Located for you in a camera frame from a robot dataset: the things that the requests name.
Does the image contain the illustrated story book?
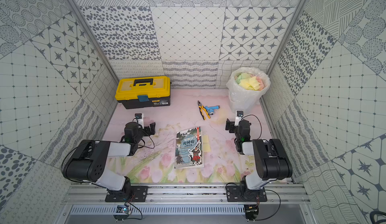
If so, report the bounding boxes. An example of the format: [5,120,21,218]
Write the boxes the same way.
[175,127,204,169]

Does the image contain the yellow black toolbox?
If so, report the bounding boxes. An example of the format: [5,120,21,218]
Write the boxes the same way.
[115,76,171,109]

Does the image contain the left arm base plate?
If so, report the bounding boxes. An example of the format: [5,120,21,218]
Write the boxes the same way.
[105,186,149,202]

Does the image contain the yellow sticky note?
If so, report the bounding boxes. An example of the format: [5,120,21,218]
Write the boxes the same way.
[202,135,209,143]
[203,143,211,153]

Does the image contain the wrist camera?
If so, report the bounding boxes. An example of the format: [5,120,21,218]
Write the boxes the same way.
[135,113,145,128]
[234,110,244,126]

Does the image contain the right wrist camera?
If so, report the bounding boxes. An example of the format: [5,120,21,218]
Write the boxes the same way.
[234,110,244,126]

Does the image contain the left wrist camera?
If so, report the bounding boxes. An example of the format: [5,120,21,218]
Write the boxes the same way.
[135,113,145,128]

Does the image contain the controller board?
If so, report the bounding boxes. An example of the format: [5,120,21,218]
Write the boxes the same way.
[113,205,132,221]
[244,205,259,221]

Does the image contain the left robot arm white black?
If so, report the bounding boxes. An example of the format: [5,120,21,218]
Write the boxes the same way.
[61,121,156,195]

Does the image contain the pile of discarded sticky notes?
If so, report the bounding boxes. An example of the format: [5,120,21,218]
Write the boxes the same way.
[234,73,265,91]

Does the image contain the yellow black pliers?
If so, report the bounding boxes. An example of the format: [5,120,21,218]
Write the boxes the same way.
[197,100,211,120]

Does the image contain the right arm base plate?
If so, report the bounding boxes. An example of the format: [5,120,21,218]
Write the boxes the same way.
[225,183,267,202]

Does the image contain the blue handled tool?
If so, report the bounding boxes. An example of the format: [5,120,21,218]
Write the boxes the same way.
[205,105,220,115]

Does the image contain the white bin with plastic bag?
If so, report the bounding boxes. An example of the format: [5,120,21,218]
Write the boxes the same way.
[226,67,271,113]

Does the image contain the aluminium mounting rail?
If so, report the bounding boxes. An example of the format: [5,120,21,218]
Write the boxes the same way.
[62,183,311,204]

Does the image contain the right controller board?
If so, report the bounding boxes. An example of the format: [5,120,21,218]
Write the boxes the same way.
[244,205,259,221]

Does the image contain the left controller board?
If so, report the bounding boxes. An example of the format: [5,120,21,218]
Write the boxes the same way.
[113,205,132,221]

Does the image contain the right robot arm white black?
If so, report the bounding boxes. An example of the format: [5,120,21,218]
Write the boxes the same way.
[225,117,293,191]

